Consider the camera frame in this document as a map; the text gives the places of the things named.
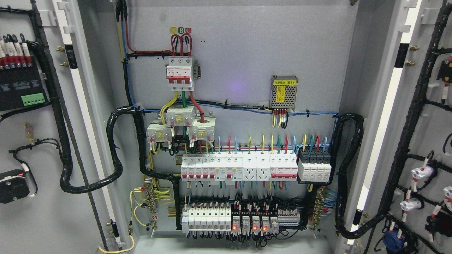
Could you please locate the white current transformer group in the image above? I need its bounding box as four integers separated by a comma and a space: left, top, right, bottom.
147, 105, 216, 150

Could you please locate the white miniature breaker row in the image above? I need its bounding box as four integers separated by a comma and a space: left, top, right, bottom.
181, 152, 244, 184

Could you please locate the white socket module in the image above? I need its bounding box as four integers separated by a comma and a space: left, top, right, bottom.
243, 152, 270, 181

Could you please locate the red white three-pole breaker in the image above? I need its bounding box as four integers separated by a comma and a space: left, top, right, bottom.
270, 153, 298, 181

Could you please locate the metal mesh power supply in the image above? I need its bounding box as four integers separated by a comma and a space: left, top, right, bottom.
269, 74, 298, 109

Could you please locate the red white main breaker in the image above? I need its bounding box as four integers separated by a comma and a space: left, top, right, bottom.
166, 56, 201, 92

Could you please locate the lower white breaker row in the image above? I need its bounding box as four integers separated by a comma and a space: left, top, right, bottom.
181, 201, 301, 236

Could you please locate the black surge protector block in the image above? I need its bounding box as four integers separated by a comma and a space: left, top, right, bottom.
297, 149, 332, 186

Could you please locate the black digital power meter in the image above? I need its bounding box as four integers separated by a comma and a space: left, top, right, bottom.
0, 63, 48, 111

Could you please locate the black corrugated cable loom right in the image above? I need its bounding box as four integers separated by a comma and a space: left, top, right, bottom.
327, 113, 365, 240

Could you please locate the black corrugated cable loom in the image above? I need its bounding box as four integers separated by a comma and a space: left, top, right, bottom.
327, 113, 365, 240
60, 106, 181, 230

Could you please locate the black corrugated cable loom left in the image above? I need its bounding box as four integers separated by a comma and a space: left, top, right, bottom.
60, 106, 181, 230

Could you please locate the white rotary selector switch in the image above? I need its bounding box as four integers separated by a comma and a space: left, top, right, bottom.
0, 169, 30, 204

